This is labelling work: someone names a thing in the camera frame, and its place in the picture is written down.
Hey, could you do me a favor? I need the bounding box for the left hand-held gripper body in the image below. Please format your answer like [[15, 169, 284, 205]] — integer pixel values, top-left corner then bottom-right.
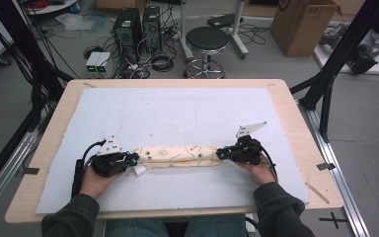
[[90, 135, 130, 179]]

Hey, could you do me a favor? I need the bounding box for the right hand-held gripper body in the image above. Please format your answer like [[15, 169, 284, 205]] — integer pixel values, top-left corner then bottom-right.
[[229, 120, 268, 166]]

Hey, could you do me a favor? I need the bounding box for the cream towel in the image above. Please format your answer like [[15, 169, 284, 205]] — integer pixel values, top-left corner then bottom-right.
[[132, 144, 223, 178]]

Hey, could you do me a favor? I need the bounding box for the person's right hand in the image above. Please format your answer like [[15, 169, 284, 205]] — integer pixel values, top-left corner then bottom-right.
[[235, 155, 277, 187]]

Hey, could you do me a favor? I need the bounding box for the person's left hand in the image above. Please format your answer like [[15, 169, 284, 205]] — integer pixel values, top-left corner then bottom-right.
[[78, 164, 126, 200]]

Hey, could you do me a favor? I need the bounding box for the white foam board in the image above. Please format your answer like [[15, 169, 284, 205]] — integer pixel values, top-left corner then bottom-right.
[[35, 87, 311, 215]]

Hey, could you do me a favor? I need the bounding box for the wooden table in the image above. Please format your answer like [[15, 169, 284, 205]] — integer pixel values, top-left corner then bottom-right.
[[4, 78, 344, 225]]

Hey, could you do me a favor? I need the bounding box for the person's left leg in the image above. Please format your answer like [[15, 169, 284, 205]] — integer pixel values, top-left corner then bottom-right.
[[104, 218, 171, 237]]

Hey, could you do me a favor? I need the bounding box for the person's leg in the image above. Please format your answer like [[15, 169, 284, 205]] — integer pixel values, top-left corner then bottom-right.
[[184, 214, 249, 237], [104, 218, 171, 237]]

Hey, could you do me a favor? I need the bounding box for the person's right leg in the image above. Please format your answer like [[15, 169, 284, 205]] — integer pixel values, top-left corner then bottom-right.
[[184, 214, 249, 237]]

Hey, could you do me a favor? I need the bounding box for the black tape strip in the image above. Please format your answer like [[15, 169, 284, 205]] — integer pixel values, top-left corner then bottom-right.
[[16, 167, 40, 176], [316, 162, 337, 172]]

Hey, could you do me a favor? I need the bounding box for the white power supply unit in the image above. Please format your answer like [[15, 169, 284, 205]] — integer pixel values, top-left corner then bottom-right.
[[95, 51, 113, 74], [85, 51, 103, 74]]

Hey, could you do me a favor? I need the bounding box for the black round stool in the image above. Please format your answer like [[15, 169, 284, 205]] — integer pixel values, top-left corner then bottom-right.
[[183, 26, 230, 79]]

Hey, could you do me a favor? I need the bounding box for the white metal desk leg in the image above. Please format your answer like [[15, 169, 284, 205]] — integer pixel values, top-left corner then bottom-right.
[[178, 0, 195, 61], [231, 0, 250, 59]]

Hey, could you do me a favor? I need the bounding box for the large black computer tower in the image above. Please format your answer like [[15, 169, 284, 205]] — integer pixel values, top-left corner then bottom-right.
[[113, 7, 144, 64]]

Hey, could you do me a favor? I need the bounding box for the slim black computer tower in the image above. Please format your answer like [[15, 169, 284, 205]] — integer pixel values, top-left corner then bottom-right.
[[142, 5, 163, 53]]

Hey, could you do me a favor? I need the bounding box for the black flat case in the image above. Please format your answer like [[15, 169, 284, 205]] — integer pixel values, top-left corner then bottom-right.
[[206, 13, 245, 30]]

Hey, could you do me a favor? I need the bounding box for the cardboard box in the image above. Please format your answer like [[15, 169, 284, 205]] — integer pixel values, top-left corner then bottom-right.
[[269, 0, 342, 58]]

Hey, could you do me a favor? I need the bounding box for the clear plastic sheet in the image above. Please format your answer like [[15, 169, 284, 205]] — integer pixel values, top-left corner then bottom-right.
[[55, 12, 109, 33]]

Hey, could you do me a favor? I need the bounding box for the grey and black machine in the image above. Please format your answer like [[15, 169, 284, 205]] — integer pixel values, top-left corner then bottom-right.
[[319, 22, 379, 75]]

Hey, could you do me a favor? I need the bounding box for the white round table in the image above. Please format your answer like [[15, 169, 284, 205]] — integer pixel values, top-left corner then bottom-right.
[[26, 0, 80, 16]]

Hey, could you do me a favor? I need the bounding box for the right hand-held gripper cable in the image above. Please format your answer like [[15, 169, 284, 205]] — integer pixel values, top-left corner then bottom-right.
[[245, 145, 279, 232]]

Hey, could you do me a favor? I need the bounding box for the hand-held gripper cable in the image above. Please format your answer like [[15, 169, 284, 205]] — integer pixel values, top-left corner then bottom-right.
[[71, 139, 108, 199], [245, 145, 279, 232]]

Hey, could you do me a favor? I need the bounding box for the left hand-held gripper cable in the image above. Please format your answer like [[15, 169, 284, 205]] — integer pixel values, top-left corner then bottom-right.
[[71, 139, 108, 199]]

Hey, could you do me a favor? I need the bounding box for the aluminium rail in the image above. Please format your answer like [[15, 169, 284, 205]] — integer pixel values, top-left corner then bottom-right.
[[297, 100, 372, 237], [0, 130, 39, 225]]

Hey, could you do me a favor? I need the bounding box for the coiled black cable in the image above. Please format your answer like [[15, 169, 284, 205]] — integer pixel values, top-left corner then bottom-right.
[[150, 51, 176, 73], [82, 45, 105, 60]]

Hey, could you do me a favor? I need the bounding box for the black metal frame with cables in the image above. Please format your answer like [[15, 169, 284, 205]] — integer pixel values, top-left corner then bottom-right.
[[0, 0, 76, 198]]

